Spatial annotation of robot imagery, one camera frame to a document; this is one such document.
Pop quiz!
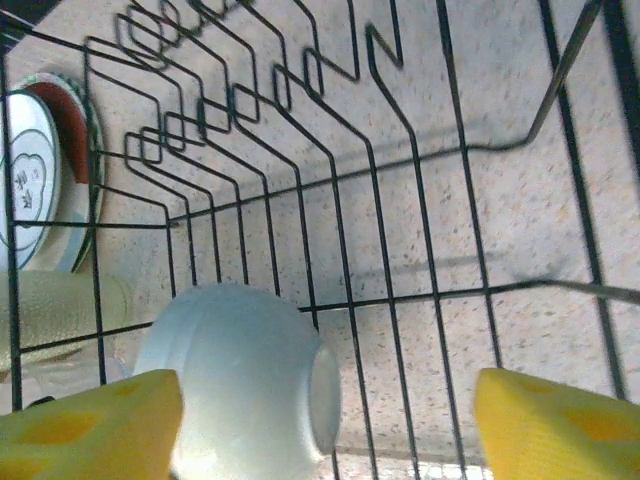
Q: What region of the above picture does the white plate with green rim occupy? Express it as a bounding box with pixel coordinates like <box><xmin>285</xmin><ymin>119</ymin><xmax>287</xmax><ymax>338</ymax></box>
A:
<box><xmin>0</xmin><ymin>92</ymin><xmax>64</xmax><ymax>271</ymax></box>

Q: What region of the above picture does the white ribbed ceramic bowl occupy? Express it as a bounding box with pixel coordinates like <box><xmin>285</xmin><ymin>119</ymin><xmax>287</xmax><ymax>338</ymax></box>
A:
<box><xmin>134</xmin><ymin>283</ymin><xmax>342</xmax><ymax>480</ymax></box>

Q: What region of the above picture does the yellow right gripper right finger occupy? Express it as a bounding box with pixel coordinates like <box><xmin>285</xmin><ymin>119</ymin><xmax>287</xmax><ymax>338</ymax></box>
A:
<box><xmin>473</xmin><ymin>367</ymin><xmax>640</xmax><ymax>480</ymax></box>

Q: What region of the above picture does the black wire dish rack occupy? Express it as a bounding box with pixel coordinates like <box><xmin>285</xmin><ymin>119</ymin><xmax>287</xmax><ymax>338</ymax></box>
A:
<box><xmin>0</xmin><ymin>0</ymin><xmax>640</xmax><ymax>480</ymax></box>

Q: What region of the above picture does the gold textured cup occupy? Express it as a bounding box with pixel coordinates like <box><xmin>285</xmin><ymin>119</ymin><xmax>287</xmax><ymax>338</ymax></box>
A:
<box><xmin>0</xmin><ymin>269</ymin><xmax>134</xmax><ymax>374</ymax></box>

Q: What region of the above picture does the red grey white plate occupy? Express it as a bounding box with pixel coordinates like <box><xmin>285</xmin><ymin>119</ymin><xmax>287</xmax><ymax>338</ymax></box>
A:
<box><xmin>19</xmin><ymin>79</ymin><xmax>95</xmax><ymax>272</ymax></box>

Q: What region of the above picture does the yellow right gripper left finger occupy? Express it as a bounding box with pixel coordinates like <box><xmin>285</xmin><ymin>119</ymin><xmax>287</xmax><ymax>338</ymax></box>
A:
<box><xmin>0</xmin><ymin>368</ymin><xmax>184</xmax><ymax>480</ymax></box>

